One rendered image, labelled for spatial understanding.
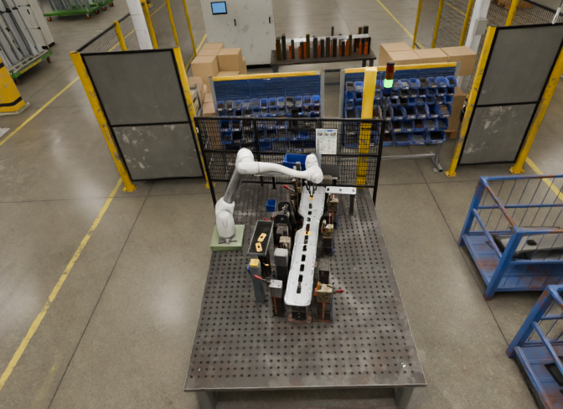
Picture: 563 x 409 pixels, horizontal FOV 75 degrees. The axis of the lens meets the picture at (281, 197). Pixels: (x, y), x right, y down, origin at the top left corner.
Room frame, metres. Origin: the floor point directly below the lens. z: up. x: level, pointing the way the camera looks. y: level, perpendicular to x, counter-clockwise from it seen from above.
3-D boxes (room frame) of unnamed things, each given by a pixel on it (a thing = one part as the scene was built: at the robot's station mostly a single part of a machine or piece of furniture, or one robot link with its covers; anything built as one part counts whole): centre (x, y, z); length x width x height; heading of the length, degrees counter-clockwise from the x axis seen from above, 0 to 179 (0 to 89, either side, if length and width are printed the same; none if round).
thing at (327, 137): (3.19, -0.50, 1.30); 0.23 x 0.02 x 0.31; 78
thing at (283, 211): (2.35, -0.01, 0.94); 0.18 x 0.13 x 0.49; 168
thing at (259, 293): (1.80, 0.24, 0.92); 0.08 x 0.08 x 0.44; 78
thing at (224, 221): (2.52, 0.54, 0.92); 0.18 x 0.16 x 0.22; 8
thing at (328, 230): (2.24, -0.37, 0.87); 0.12 x 0.09 x 0.35; 78
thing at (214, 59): (7.24, 0.97, 0.52); 1.20 x 0.80 x 1.05; 174
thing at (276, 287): (1.67, 0.09, 0.88); 0.11 x 0.10 x 0.36; 78
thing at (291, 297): (2.19, -0.19, 1.00); 1.38 x 0.22 x 0.02; 168
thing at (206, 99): (5.85, 1.15, 0.52); 1.21 x 0.81 x 1.05; 1
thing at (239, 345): (2.37, -0.12, 0.68); 2.56 x 1.61 x 0.04; 177
